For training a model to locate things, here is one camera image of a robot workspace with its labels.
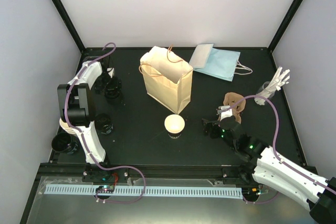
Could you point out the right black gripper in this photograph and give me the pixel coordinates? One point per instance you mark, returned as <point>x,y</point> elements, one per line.
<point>213,134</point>

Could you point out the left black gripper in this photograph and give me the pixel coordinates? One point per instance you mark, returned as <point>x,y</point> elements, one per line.
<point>98,87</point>

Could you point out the single paper cup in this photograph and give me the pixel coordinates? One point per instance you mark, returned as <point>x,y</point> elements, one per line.
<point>174,125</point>

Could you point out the brown paper bag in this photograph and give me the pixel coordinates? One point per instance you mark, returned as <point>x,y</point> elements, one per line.
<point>167,78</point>

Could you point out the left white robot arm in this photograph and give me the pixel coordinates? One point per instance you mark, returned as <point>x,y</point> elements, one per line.
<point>78,115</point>

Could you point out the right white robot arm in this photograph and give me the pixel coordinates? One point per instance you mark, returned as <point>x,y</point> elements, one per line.
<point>266,166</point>

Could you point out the black cup lids stack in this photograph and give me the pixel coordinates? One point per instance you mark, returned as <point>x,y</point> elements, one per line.
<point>113,91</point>

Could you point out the paper cup stack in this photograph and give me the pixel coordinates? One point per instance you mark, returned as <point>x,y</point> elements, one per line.
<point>66,127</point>

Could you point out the blue paper bag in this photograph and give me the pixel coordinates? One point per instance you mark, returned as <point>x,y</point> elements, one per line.
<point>218,63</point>

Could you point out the black cup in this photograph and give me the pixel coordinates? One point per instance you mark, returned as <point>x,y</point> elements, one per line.
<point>65,143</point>

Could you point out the right small circuit board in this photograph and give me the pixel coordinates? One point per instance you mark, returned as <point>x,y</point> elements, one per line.
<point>254,191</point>

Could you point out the small circuit board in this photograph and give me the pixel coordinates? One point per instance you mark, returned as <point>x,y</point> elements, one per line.
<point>103,189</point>
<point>254,191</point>

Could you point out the left small circuit board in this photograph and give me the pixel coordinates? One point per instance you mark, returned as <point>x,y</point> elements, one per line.
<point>103,189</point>

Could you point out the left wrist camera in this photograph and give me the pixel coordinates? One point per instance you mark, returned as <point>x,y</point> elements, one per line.
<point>111,72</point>

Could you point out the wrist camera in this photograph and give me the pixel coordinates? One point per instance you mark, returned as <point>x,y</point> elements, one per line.
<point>224,112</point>
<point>111,72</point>

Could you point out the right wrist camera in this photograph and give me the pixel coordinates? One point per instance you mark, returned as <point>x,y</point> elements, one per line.
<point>224,112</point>

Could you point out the black mounting rail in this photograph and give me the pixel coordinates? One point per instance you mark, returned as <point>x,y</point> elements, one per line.
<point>91,173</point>

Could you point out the left black frame post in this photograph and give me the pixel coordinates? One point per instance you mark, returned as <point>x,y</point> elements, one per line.
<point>69,24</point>

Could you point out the black frame post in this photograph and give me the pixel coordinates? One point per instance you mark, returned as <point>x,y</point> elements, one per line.
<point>69,24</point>
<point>293,8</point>

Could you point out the light blue cable duct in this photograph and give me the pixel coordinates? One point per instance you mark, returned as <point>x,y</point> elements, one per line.
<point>148,191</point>

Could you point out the right black frame post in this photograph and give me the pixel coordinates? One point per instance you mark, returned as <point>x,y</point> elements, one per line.
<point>293,8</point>

